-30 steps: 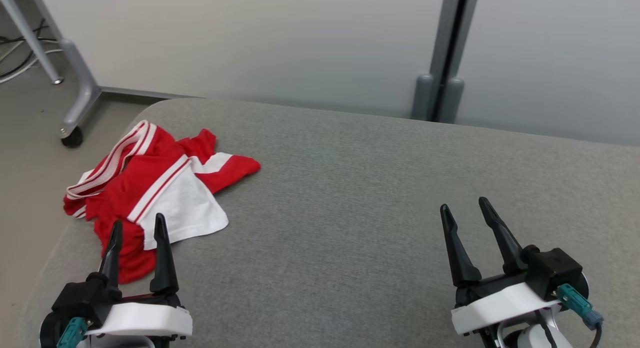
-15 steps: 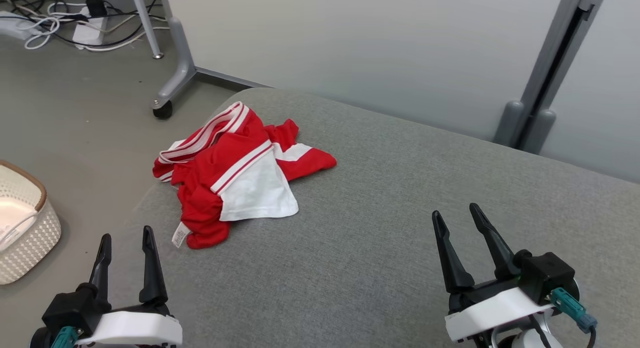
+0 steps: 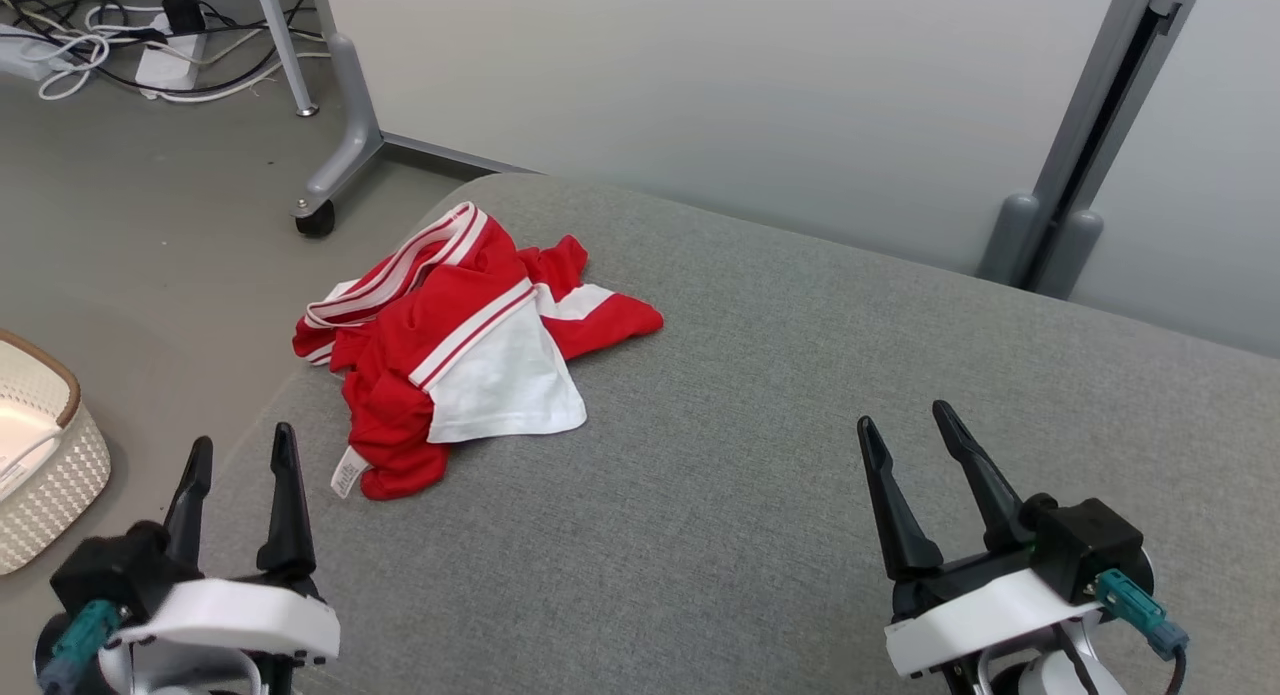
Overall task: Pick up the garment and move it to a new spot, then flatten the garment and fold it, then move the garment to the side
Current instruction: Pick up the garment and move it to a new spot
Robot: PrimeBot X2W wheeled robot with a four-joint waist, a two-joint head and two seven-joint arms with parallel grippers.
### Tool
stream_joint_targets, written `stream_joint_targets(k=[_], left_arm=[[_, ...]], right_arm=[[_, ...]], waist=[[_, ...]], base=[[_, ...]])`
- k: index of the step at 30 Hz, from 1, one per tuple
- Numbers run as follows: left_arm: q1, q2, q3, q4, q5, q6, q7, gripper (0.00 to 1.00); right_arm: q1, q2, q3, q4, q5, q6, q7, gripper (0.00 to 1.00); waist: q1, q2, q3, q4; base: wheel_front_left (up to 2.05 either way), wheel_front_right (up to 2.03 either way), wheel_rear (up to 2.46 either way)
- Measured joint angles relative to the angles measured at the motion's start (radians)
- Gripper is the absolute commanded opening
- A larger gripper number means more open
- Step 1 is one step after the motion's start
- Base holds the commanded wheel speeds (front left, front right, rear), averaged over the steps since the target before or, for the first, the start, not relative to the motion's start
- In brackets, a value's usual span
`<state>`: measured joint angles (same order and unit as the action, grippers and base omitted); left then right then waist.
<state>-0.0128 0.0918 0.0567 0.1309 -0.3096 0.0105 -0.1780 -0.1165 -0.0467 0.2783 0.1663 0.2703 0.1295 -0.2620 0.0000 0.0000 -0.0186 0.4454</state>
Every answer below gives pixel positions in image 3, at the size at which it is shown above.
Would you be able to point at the white power strip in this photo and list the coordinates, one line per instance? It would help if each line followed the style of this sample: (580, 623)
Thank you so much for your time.
(170, 60)

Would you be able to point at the grey table leg with caster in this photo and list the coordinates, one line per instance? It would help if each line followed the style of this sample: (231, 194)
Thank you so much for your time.
(345, 125)

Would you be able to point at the white woven laundry basket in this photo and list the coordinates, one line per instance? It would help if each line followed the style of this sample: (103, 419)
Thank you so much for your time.
(50, 475)

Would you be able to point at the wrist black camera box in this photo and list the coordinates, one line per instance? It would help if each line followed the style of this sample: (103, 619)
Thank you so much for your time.
(1085, 545)
(110, 570)

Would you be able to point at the red and white sports garment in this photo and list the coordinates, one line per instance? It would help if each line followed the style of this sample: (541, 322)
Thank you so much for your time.
(400, 375)

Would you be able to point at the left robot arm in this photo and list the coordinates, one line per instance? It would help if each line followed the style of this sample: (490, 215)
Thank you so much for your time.
(70, 675)

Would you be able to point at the black power adapter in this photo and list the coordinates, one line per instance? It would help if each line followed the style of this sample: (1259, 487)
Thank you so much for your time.
(183, 13)

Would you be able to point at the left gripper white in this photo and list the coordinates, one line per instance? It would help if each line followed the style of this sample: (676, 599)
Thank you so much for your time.
(230, 615)

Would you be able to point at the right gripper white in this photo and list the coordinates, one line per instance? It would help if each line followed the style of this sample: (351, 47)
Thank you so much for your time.
(980, 610)

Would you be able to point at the thin grey table leg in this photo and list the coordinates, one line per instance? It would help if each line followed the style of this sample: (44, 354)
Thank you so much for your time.
(285, 45)

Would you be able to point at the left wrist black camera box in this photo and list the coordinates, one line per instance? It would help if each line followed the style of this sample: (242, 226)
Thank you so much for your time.
(110, 570)

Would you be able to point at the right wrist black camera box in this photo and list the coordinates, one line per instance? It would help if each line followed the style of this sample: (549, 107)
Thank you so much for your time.
(1085, 545)

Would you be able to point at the grey partition post with feet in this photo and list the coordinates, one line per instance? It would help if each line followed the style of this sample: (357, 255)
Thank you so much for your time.
(1090, 125)

